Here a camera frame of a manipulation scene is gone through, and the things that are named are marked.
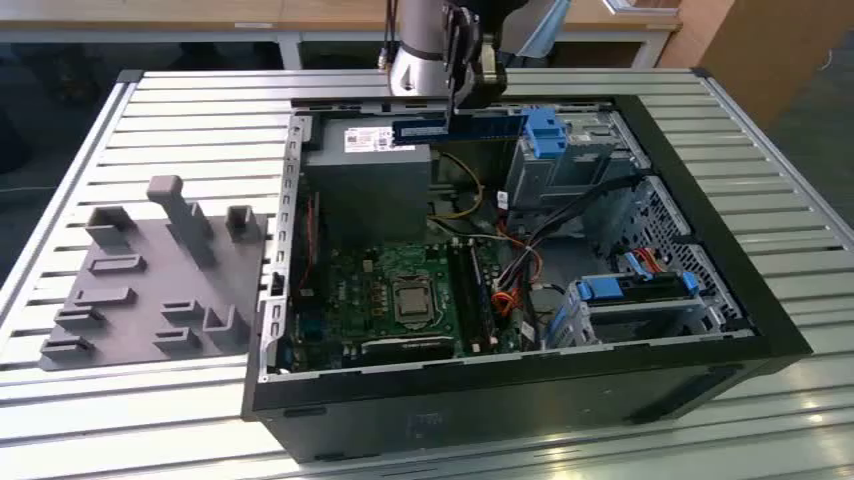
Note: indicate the CPU in silver socket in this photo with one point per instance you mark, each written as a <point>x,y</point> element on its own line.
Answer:
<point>414,302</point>

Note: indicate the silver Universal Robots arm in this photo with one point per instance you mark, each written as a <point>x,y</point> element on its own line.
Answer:
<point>417,35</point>

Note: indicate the wooden cabinet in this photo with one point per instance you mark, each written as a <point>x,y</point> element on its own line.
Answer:
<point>754,50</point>

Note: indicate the green motherboard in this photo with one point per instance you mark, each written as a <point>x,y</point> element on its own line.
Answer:
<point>347,300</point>

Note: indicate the pale blue teach pendant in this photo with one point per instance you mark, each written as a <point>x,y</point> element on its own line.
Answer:
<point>539,30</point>

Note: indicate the grey parts rack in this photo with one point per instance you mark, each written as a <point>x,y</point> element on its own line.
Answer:
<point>134,300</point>

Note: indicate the hard disk in blue carrier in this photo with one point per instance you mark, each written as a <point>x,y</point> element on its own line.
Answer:
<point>634,290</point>

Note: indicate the white framed desk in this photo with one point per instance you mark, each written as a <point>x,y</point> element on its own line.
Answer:
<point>201,34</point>

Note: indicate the grey power supply unit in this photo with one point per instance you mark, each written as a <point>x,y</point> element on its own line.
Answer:
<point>367,190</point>

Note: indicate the silver disk bay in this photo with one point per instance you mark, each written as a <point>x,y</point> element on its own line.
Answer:
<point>641,320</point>

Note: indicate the black graphics card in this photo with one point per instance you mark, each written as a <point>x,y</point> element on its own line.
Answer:
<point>407,347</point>

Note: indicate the blue RAM stick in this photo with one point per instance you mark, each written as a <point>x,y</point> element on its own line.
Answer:
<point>490,127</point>

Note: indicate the blue disk carrier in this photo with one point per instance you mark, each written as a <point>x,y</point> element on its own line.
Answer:
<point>543,132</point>

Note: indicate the black empty RAM slot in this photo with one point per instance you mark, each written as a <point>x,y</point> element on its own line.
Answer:
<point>463,295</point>

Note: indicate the silver drive cage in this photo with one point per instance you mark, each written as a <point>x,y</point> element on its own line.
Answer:
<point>574,175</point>

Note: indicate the black open PC case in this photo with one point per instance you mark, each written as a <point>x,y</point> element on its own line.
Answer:
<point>467,400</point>

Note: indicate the round grey speaker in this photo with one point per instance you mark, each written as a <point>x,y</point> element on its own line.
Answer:
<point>549,300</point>

